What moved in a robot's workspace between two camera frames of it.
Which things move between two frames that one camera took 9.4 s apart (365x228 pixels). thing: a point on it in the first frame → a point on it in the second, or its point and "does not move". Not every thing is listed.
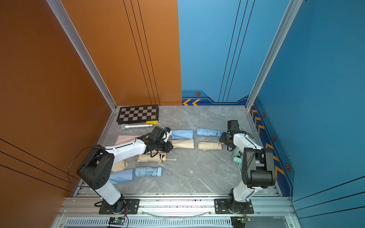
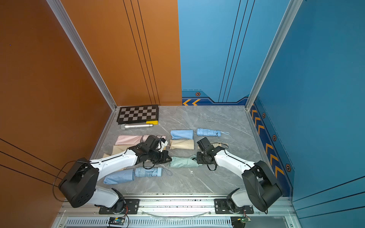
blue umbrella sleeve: x=182 y=134 does not move
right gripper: x=222 y=138 → x=198 y=154
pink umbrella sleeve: x=124 y=139 does not move
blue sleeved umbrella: x=207 y=132 does not move
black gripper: x=233 y=126 → x=206 y=146
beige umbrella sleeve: x=183 y=143 does not move
